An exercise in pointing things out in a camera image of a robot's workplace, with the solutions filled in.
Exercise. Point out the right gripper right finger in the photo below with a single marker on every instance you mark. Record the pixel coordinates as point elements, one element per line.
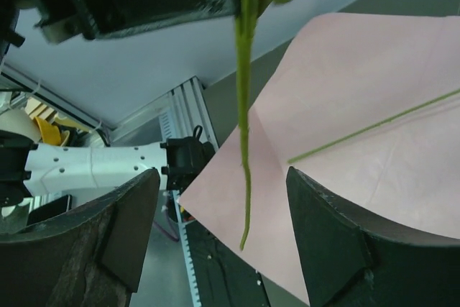
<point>350,256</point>

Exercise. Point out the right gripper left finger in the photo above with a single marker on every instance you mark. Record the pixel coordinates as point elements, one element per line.
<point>92,255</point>

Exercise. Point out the pink wrapping paper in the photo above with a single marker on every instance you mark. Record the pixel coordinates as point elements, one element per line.
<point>341,73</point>

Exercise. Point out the brown flower stem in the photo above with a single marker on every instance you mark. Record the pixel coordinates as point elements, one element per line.
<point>246,18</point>

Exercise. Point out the peach pink flower stem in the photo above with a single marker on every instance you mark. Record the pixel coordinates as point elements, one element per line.
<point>373,126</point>

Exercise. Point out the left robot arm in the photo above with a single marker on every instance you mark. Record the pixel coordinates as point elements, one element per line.
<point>31,169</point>

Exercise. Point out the white cable duct rail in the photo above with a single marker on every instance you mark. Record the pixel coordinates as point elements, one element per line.
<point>193,283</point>

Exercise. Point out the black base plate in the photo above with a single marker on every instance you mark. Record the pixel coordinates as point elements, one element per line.
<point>223,278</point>

